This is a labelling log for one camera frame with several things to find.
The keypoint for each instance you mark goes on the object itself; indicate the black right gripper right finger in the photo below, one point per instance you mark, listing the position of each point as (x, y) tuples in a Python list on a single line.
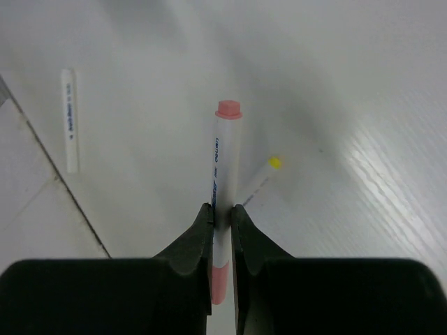
[(276, 293)]

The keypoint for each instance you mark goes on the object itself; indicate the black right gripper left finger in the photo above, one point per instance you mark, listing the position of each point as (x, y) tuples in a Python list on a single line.
[(169, 293)]

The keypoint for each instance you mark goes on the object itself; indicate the yellow tip white marker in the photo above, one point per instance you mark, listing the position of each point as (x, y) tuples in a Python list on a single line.
[(259, 180)]

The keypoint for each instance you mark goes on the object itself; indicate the pink tip clear pen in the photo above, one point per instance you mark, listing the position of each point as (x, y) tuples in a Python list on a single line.
[(225, 159)]

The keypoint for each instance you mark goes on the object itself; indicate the white marker pen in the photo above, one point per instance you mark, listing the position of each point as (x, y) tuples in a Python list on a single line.
[(69, 104)]

